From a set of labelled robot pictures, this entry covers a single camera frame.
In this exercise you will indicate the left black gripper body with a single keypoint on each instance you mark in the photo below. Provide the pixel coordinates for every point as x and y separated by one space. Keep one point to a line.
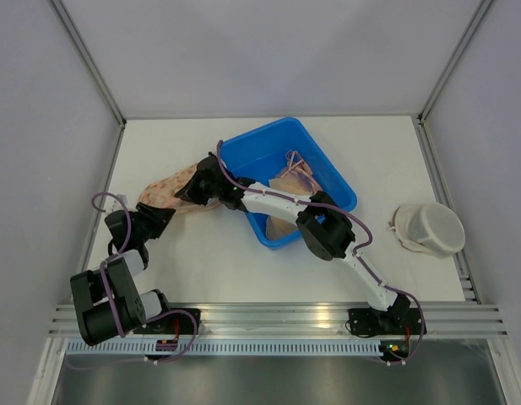
147 224

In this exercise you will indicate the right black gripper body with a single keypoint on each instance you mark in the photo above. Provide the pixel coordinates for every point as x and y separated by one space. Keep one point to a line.
197 190

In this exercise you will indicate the floral mesh laundry bag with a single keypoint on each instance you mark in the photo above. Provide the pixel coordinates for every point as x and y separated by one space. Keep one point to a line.
162 194

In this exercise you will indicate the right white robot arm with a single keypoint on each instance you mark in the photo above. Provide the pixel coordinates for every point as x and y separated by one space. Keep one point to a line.
325 228

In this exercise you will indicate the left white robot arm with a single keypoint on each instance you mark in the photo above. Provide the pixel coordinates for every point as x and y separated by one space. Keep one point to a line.
106 300

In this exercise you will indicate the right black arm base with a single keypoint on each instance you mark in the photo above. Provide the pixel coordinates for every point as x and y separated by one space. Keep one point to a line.
364 323

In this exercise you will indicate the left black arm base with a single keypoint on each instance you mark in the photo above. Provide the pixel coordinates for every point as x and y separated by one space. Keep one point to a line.
170 325

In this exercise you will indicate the beige bra in bin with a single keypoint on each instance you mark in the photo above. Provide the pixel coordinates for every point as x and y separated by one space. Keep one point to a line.
296 177

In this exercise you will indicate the white mesh laundry bag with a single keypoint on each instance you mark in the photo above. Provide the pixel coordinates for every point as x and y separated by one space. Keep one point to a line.
429 228

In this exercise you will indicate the blue plastic bin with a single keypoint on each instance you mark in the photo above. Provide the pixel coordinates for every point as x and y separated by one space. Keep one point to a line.
284 156

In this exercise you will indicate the aluminium mounting rail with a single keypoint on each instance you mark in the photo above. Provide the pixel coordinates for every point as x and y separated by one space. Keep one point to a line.
327 320

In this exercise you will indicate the white slotted cable duct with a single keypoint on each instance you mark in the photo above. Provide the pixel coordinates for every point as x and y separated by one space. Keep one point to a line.
232 347

